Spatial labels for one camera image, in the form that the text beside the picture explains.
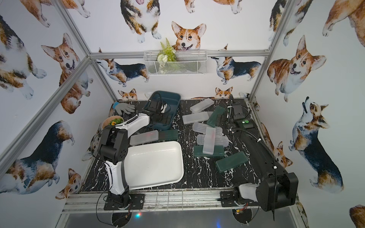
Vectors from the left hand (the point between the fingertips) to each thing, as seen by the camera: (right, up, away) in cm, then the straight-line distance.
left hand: (166, 114), depth 100 cm
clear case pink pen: (+29, -17, -7) cm, 34 cm away
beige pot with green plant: (-34, -4, -7) cm, 35 cm away
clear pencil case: (+26, +7, +14) cm, 30 cm away
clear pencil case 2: (+21, -2, +7) cm, 22 cm away
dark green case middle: (+35, -23, -10) cm, 43 cm away
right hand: (+35, -2, -19) cm, 40 cm away
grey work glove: (-34, +5, +14) cm, 37 cm away
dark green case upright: (+35, -1, +4) cm, 36 cm away
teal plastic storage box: (0, +5, -16) cm, 16 cm away
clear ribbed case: (+37, -18, -2) cm, 41 cm away
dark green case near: (+41, -28, -14) cm, 52 cm away
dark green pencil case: (+1, -14, 0) cm, 14 cm away
